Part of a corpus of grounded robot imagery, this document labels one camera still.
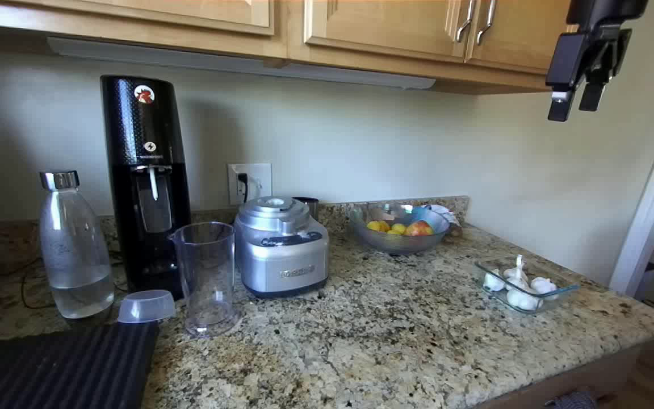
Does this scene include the gray hanging towel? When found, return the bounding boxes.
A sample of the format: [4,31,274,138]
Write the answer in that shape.
[543,387,599,409]

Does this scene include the square clear glass bowl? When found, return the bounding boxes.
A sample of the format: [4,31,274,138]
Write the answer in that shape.
[474,260,581,315]

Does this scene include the long-necked white garlic bulb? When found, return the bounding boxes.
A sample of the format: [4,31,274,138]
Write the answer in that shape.
[507,253,532,288]

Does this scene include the wooden upper cabinets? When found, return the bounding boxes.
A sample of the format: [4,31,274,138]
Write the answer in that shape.
[0,0,574,97]

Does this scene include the black power cord with plug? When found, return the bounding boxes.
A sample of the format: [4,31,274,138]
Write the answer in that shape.
[234,170,322,210]

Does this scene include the silver cabinet handle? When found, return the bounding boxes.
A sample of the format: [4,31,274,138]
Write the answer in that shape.
[474,0,499,47]
[452,0,476,46]

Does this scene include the white wall outlet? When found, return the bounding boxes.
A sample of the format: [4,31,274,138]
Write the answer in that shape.
[226,162,274,207]

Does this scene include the black soda maker machine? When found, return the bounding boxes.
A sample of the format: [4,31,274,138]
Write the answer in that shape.
[100,72,192,302]

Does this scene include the wooden cabinet door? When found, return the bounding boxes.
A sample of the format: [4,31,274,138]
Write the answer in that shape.
[466,0,574,78]
[6,0,278,39]
[301,0,474,64]

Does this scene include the round glass fruit bowl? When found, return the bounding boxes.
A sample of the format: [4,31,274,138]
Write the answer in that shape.
[348,198,457,257]

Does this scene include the large white garlic bulb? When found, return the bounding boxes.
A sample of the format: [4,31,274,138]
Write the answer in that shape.
[482,270,508,296]

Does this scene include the blue white snack bag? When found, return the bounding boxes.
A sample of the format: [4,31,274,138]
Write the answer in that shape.
[423,200,464,231]

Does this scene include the black ribbed drying mat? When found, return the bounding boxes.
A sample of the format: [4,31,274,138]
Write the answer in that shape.
[0,322,161,409]

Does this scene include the white door frame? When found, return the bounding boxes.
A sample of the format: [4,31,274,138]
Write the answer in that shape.
[608,71,654,299]

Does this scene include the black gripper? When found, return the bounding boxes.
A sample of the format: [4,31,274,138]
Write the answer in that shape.
[546,0,652,123]

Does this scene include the silver food chopper appliance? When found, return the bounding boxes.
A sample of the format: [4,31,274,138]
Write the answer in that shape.
[231,194,331,299]

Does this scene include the thin black counter cord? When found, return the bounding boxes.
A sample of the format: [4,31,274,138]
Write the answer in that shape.
[0,257,61,313]

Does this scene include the translucent plastic lid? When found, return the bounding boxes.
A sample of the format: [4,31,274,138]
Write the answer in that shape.
[115,287,179,327]

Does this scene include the orange-red round fruit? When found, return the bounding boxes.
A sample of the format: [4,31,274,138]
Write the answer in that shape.
[404,218,435,240]

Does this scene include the clear bottle with silver cap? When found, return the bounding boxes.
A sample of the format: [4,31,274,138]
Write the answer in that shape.
[36,168,115,322]

